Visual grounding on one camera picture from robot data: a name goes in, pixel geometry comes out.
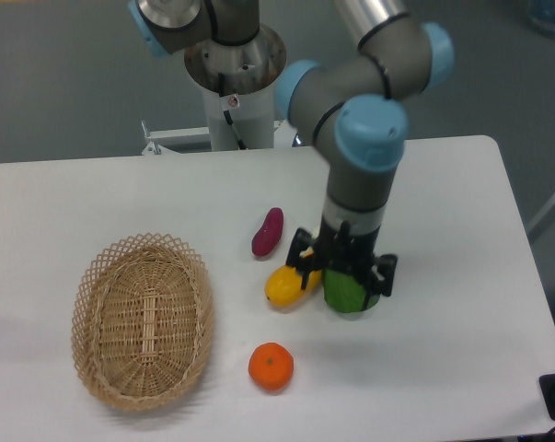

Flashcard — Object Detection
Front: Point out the white metal base frame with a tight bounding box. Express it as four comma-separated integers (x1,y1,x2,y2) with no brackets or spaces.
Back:
141,121,306,156

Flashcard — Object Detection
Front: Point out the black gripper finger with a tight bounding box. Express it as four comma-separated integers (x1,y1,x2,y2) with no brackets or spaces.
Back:
285,227,324,290
362,254,398,309

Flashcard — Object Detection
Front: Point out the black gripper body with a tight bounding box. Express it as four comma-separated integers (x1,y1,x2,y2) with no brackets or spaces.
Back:
314,219,379,282

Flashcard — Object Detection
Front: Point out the purple sweet potato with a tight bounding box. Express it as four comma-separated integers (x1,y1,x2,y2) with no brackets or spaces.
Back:
251,207,284,258

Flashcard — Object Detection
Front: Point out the woven wicker basket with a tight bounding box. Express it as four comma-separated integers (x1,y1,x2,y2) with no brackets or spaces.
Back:
71,233,214,412

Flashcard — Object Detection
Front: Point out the blue container in corner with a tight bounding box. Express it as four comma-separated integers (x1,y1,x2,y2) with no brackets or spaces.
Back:
526,0,555,40

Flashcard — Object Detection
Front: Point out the green bok choy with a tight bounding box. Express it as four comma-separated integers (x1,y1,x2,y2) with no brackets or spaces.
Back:
304,225,382,314

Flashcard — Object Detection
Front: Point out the yellow mango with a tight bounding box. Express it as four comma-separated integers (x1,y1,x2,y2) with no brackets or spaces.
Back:
264,265,322,308

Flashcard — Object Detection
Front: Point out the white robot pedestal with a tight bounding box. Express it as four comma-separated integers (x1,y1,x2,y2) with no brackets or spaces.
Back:
184,25,286,151

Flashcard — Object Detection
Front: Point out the black cable on pedestal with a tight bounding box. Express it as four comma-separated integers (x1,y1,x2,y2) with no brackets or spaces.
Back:
217,72,249,151

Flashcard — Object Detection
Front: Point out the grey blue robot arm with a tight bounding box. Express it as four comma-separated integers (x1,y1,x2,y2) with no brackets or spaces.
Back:
128,1,455,314

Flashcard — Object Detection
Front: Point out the orange mandarin fruit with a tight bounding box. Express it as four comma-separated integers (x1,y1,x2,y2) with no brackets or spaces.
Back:
248,343,295,392

